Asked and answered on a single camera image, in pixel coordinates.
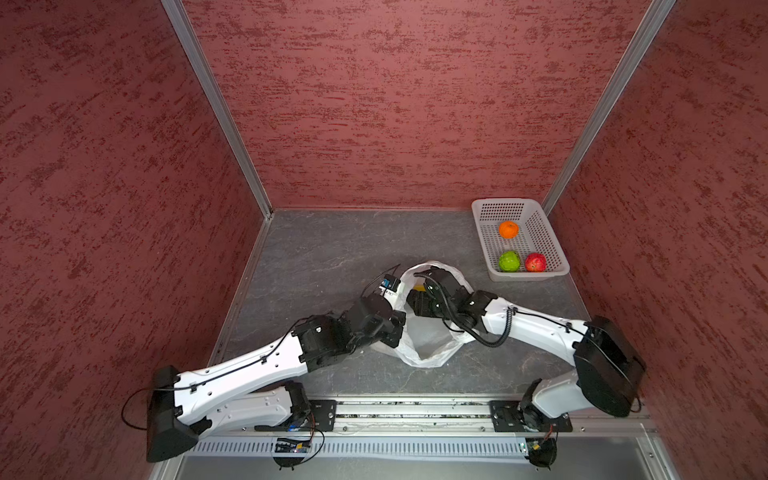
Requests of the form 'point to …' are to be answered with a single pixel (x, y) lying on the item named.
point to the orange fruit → (508, 229)
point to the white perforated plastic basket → (536, 234)
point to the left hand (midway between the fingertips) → (402, 322)
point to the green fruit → (509, 261)
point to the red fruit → (535, 262)
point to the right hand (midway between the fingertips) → (416, 310)
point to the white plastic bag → (426, 342)
